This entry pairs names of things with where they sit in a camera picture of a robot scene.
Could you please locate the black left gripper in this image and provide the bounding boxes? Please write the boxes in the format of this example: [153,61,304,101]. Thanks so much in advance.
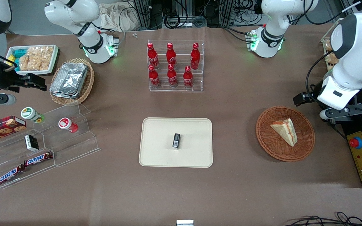
[293,80,325,106]

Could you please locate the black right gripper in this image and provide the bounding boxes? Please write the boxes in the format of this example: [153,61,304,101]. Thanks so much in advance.
[0,67,47,94]

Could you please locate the triangle sandwich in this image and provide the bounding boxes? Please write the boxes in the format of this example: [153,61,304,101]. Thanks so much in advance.
[270,118,298,147]

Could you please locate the light oval wicker basket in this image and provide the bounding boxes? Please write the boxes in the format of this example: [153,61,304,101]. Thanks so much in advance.
[49,58,95,106]

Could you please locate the brown round wicker basket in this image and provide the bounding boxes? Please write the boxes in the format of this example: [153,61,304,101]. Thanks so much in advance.
[256,106,315,162]

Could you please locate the beige plastic tray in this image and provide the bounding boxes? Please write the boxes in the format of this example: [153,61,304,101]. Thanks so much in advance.
[139,117,213,168]

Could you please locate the bagged rice crackers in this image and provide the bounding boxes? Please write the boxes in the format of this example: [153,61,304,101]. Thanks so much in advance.
[18,46,54,72]

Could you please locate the white rectangular snack bin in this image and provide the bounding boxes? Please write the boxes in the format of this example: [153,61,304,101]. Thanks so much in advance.
[5,44,59,76]

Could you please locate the green sunflower lid cup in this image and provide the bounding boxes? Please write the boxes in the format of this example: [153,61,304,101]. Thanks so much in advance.
[20,107,45,124]

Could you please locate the stack of foil trays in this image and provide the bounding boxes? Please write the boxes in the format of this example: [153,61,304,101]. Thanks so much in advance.
[49,62,89,100]

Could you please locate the red lid cup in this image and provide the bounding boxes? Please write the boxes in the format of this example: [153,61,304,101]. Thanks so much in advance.
[58,117,79,133]

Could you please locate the clear box with snacks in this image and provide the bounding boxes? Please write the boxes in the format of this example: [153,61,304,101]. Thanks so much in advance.
[321,37,340,71]

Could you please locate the red cookie box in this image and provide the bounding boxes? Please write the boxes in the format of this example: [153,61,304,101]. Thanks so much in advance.
[0,116,27,146]

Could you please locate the small black white box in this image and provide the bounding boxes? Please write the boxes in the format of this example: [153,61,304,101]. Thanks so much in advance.
[24,134,40,152]

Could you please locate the clear acrylic stepped shelf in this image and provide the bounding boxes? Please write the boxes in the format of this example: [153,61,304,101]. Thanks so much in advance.
[0,103,101,189]

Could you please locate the Snickers chocolate bar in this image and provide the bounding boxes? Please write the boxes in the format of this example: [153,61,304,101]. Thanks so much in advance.
[0,164,25,186]
[23,151,54,167]

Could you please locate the beige cloth bag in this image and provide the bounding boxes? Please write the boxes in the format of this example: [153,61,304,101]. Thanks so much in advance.
[98,3,144,32]

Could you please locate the red cola bottle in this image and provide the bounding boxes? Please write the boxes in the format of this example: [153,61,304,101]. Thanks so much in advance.
[167,64,178,88]
[148,65,161,89]
[190,42,201,70]
[166,42,178,69]
[147,42,160,69]
[183,66,194,89]

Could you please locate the clear acrylic bottle rack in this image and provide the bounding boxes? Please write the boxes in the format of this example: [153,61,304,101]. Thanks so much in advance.
[147,40,204,93]

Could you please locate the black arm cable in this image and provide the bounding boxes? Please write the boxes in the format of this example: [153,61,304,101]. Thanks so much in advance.
[305,50,334,94]

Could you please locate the black floor cables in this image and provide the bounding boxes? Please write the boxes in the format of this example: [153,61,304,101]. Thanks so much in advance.
[284,211,362,226]

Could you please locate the aluminium frame with cables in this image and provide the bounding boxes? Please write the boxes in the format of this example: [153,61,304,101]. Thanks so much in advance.
[118,0,265,29]

